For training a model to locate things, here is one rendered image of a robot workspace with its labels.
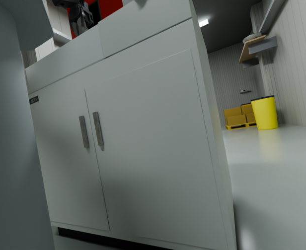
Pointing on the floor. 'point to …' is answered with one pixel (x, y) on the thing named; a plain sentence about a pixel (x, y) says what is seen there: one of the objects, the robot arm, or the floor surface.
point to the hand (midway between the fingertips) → (79, 36)
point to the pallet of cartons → (239, 117)
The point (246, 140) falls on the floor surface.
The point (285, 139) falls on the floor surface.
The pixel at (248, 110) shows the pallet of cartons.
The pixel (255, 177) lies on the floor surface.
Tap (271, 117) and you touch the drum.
